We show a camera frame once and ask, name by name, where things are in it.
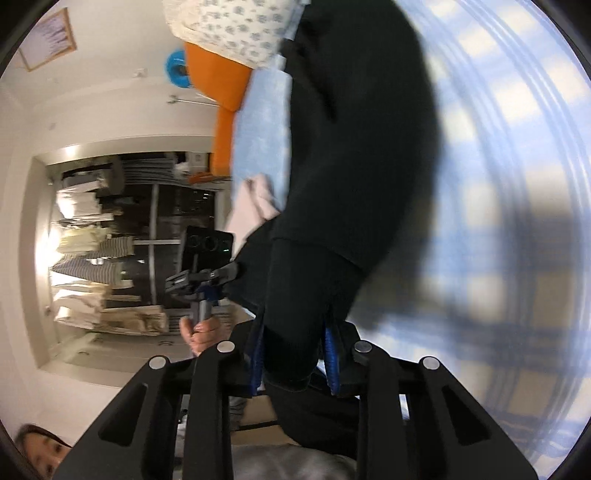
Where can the black jacket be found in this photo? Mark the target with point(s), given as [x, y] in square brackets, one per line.
[351, 138]

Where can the metal wall rod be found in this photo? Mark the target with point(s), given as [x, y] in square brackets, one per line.
[194, 100]

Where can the pink cloth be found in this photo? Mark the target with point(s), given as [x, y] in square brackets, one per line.
[254, 203]

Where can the blue plaid bed sheet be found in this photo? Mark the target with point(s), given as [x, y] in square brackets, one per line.
[508, 184]

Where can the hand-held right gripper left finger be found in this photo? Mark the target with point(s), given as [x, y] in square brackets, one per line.
[207, 415]

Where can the open wardrobe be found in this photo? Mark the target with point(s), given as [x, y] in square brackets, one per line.
[180, 203]

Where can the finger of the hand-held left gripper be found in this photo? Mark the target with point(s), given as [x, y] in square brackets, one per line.
[228, 272]

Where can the light blue fuzzy blanket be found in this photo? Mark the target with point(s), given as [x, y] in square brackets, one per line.
[263, 129]

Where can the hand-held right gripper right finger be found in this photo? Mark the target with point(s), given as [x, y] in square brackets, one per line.
[330, 364]

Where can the row of hanging clothes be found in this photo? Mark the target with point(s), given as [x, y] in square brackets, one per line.
[92, 249]

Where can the wooden framed picture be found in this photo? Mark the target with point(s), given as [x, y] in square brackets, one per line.
[46, 39]

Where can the white floral pillow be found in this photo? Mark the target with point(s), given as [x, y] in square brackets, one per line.
[231, 27]

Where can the person's head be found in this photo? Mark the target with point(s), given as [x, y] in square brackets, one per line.
[41, 450]

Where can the person's left hand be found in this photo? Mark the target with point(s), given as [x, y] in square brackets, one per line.
[203, 334]

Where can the person's grey clothing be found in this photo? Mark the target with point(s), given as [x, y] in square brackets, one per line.
[286, 464]

